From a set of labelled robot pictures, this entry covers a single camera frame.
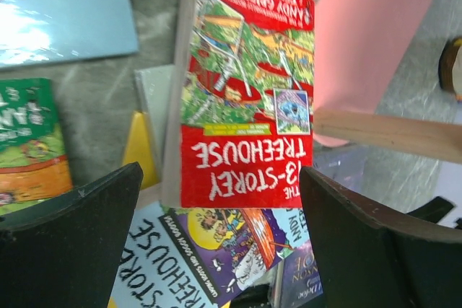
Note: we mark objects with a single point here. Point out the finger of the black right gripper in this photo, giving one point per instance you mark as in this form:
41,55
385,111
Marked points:
433,211

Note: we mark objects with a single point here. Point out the pink three-tier wooden shelf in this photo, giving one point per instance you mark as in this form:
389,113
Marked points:
358,47

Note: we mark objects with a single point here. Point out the blue 143-Storey Treehouse book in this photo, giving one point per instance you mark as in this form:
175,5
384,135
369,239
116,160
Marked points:
202,257

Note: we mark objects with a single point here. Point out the red 13-Storey Treehouse book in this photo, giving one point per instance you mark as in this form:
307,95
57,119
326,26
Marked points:
240,125

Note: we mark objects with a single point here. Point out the green 104-Storey Treehouse book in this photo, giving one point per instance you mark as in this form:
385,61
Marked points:
34,164

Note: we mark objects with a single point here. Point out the purple shrink-wrapped Robinson Crusoe book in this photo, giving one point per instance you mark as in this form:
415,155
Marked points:
297,282

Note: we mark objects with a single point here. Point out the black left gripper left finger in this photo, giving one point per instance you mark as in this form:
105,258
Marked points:
65,252

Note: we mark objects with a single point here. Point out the yellow file folder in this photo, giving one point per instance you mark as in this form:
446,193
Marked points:
138,149

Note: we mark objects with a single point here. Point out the light blue cat booklet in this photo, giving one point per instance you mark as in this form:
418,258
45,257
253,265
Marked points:
53,31

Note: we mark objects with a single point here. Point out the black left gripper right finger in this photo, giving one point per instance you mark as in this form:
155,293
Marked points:
370,255

